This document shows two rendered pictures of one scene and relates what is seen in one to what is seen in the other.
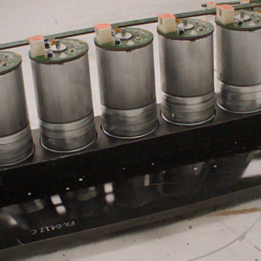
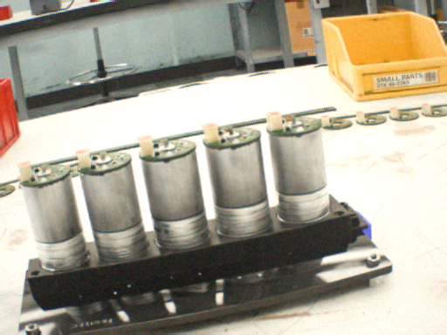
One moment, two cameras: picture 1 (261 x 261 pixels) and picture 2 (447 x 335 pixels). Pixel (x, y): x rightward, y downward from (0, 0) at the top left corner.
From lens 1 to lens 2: 0.08 m
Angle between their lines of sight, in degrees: 12
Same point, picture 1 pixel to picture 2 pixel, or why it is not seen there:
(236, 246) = not seen: outside the picture
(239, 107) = (295, 217)
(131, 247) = not seen: outside the picture
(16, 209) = (65, 308)
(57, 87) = (100, 197)
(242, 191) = (278, 297)
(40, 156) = (92, 263)
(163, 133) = (210, 244)
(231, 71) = (284, 181)
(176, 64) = (220, 174)
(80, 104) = (124, 215)
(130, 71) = (170, 182)
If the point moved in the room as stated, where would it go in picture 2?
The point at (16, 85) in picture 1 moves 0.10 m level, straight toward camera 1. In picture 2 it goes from (64, 195) to (34, 308)
